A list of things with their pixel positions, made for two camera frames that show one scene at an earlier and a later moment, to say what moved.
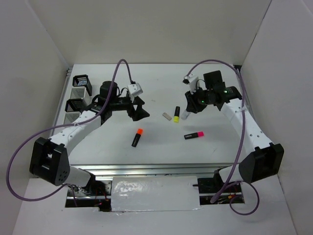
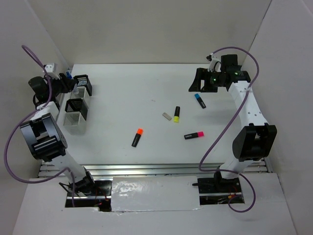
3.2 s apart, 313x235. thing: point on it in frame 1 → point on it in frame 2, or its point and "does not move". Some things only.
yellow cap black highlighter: x=176 y=115 does not move
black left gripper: x=138 y=114 → x=67 y=84
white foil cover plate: x=155 y=193 does not move
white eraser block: x=167 y=116 does not move
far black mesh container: x=82 y=81 does not move
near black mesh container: x=74 y=105 does not move
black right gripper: x=192 y=105 → x=196 y=85
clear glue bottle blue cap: x=185 y=115 → x=68 y=75
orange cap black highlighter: x=136 y=139 does not move
